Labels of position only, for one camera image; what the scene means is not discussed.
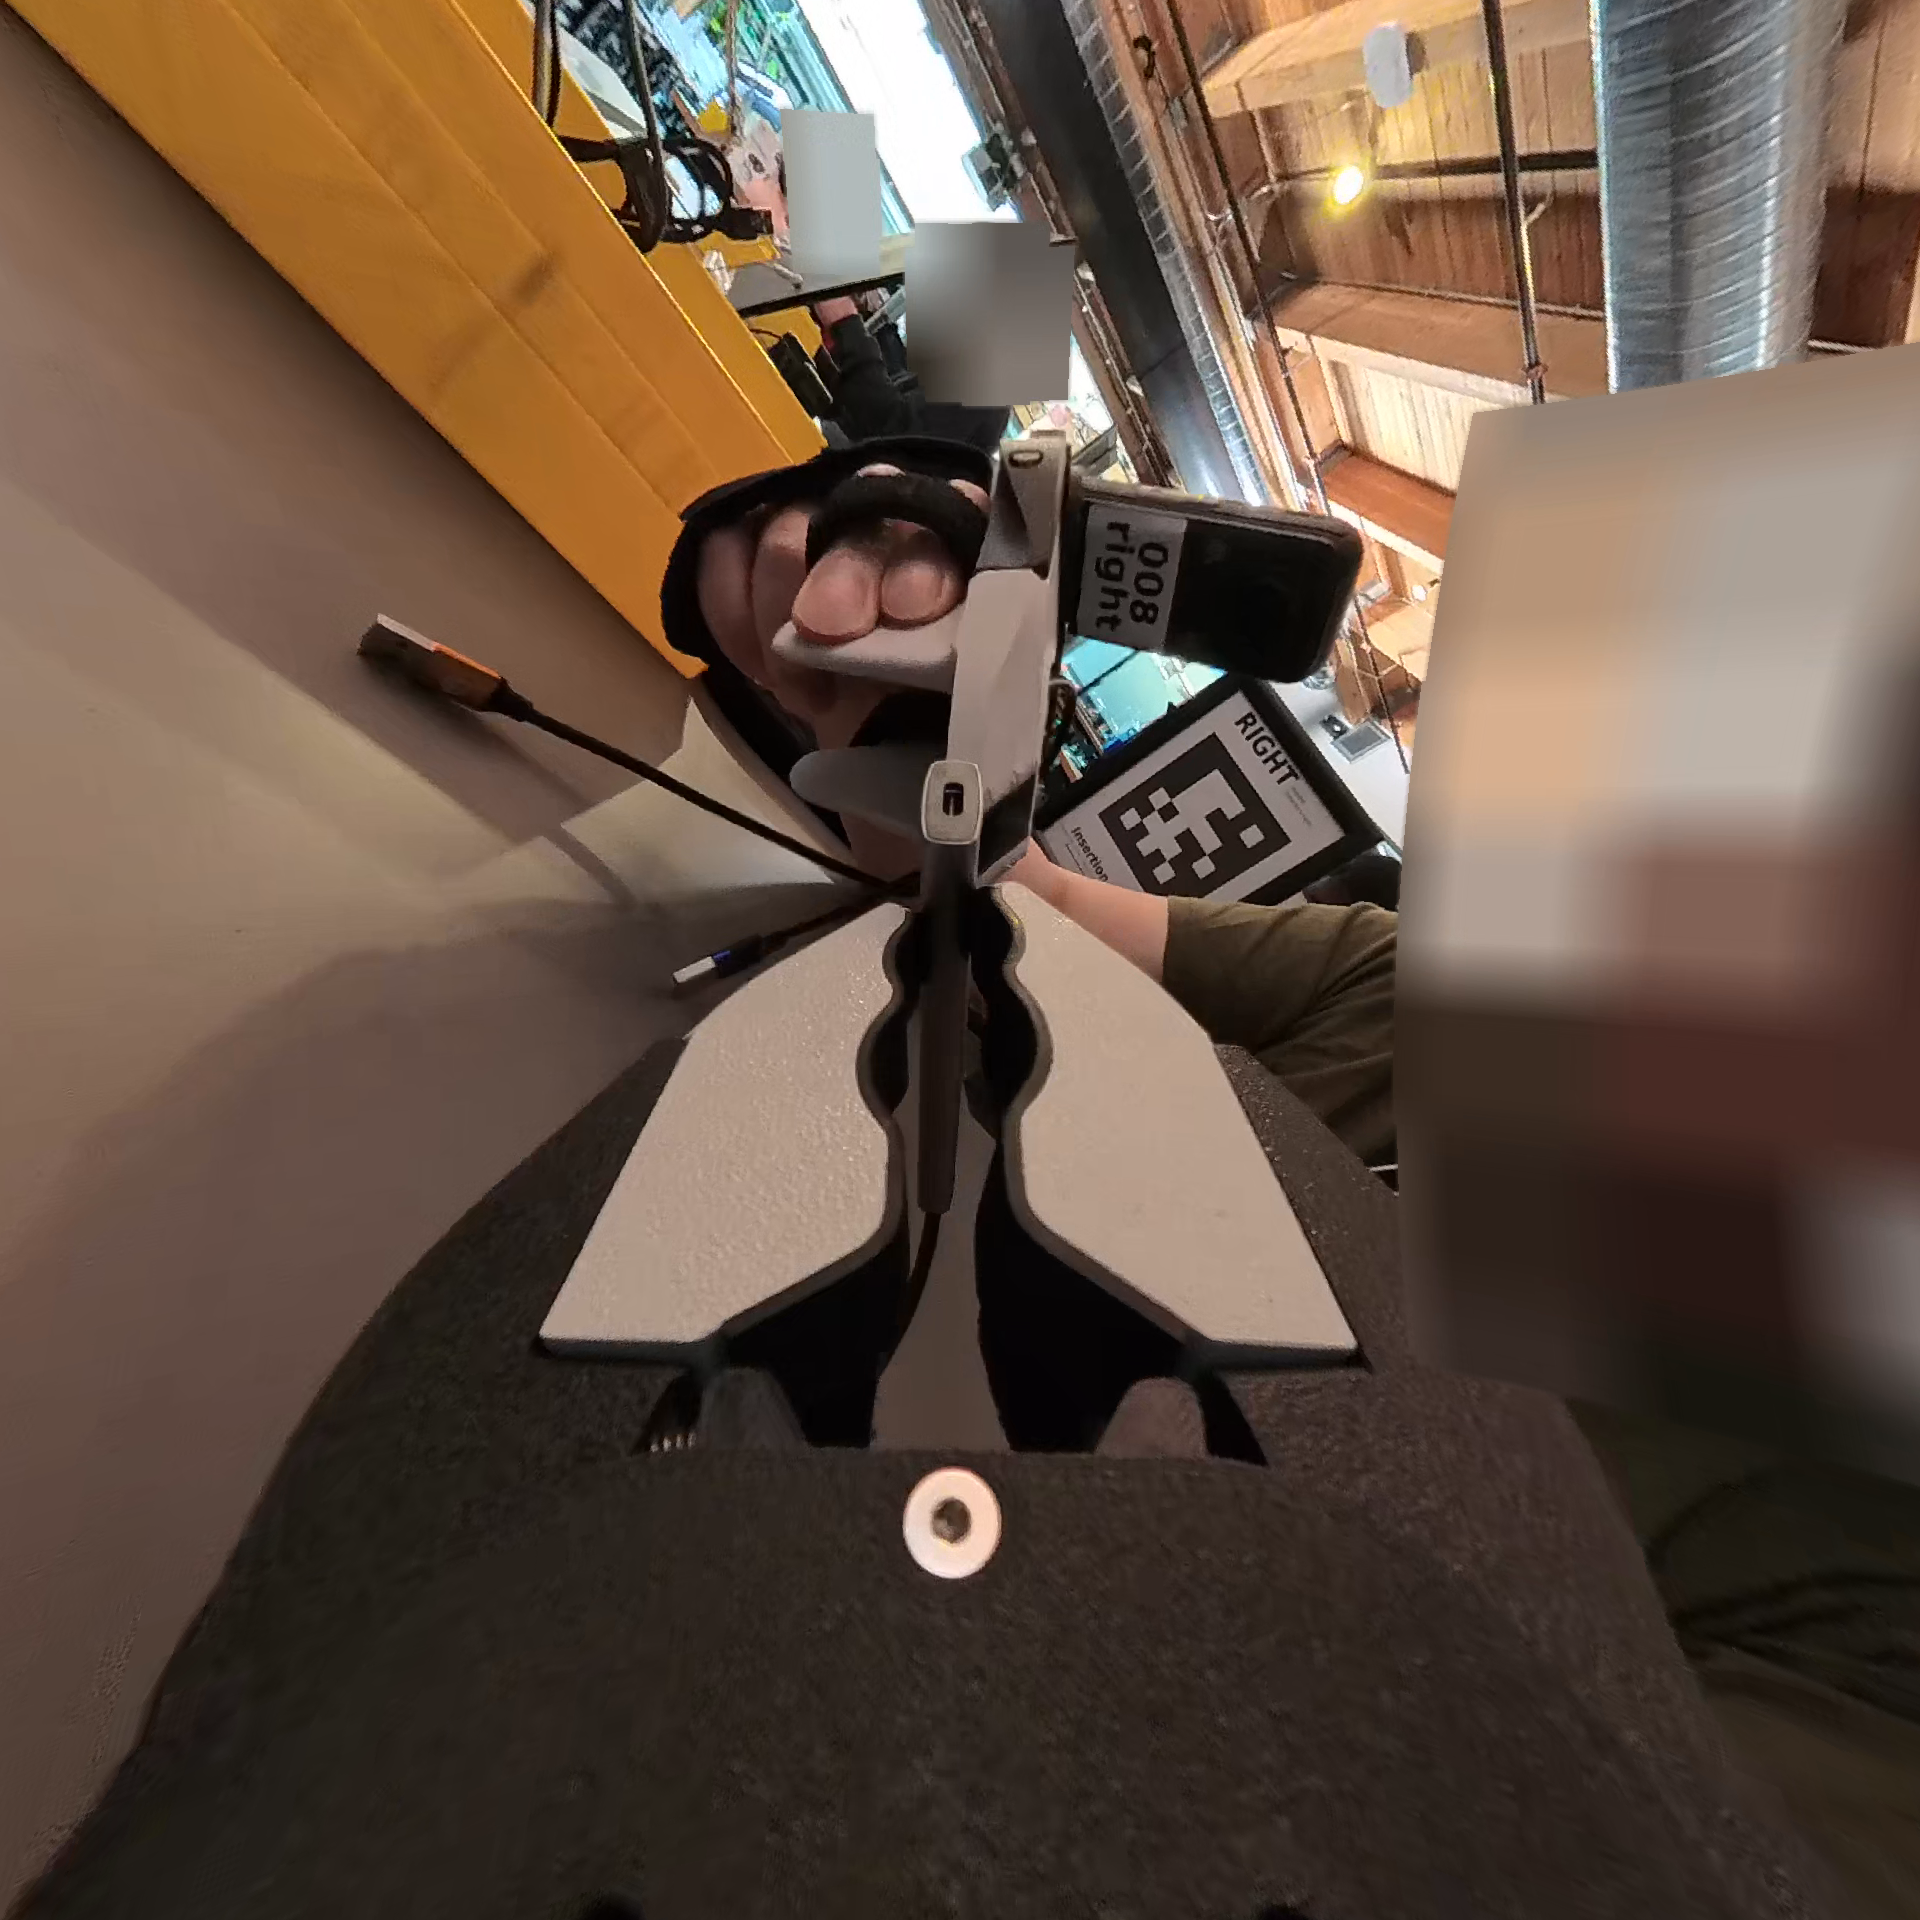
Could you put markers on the person's right hand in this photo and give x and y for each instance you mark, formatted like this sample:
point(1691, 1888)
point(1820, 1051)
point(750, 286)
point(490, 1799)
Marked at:
point(840, 594)

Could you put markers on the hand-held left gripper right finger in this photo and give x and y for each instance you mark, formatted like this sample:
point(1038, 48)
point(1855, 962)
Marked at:
point(1172, 1184)

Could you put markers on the yellow plastic bin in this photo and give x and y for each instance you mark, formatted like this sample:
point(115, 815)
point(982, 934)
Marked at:
point(376, 149)

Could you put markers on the silver ventilation ducts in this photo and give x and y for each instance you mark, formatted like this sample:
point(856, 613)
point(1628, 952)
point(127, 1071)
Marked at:
point(1695, 181)

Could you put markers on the person's right forearm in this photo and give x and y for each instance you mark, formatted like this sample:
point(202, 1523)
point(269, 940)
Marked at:
point(1095, 923)

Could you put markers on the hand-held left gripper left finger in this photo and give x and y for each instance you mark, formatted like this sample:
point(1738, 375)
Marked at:
point(750, 1172)

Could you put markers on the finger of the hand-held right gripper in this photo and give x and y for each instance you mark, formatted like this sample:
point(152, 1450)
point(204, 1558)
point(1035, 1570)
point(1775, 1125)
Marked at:
point(1008, 832)
point(1004, 675)

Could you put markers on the grey usb hub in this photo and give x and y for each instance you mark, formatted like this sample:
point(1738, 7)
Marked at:
point(944, 975)

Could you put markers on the black white marker sign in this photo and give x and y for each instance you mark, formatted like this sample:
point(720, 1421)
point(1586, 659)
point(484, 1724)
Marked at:
point(1184, 820)

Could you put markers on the person's olive shirt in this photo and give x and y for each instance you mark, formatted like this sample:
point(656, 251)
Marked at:
point(1290, 990)

